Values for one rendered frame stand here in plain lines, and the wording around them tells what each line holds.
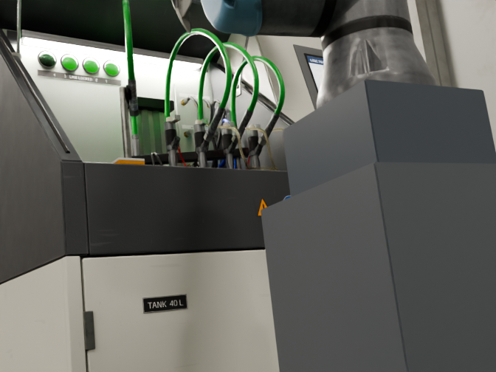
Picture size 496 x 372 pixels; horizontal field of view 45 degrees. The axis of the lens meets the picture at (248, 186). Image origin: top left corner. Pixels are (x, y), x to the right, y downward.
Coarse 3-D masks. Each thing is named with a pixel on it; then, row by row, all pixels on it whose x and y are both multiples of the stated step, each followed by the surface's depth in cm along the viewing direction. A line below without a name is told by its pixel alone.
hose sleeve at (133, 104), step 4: (128, 80) 130; (132, 80) 130; (136, 80) 131; (128, 84) 130; (132, 84) 130; (136, 84) 131; (128, 88) 131; (132, 88) 131; (136, 88) 131; (128, 92) 132; (132, 92) 131; (136, 92) 132; (132, 96) 132; (136, 96) 133; (132, 100) 133; (136, 100) 133; (132, 104) 134; (136, 104) 134; (132, 108) 134; (136, 108) 135
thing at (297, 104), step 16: (256, 48) 176; (272, 48) 178; (288, 48) 182; (320, 48) 191; (256, 64) 176; (288, 64) 178; (272, 80) 171; (288, 80) 175; (304, 80) 179; (272, 96) 169; (288, 96) 172; (304, 96) 175; (288, 112) 168; (304, 112) 172
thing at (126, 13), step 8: (128, 8) 130; (128, 16) 128; (128, 24) 127; (128, 32) 126; (128, 40) 126; (128, 48) 126; (128, 56) 127; (128, 64) 128; (128, 72) 129; (136, 120) 161; (136, 128) 161; (136, 136) 160
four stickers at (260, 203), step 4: (284, 196) 125; (288, 196) 126; (256, 200) 121; (260, 200) 121; (264, 200) 122; (268, 200) 123; (256, 204) 121; (260, 204) 121; (264, 204) 122; (268, 204) 122; (256, 208) 120; (260, 208) 121; (256, 212) 120; (260, 212) 121; (260, 216) 121
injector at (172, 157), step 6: (168, 126) 143; (174, 126) 143; (168, 132) 143; (174, 132) 143; (168, 138) 142; (174, 138) 141; (168, 144) 142; (174, 144) 141; (168, 150) 142; (174, 150) 143; (168, 156) 143; (174, 156) 142; (174, 162) 142
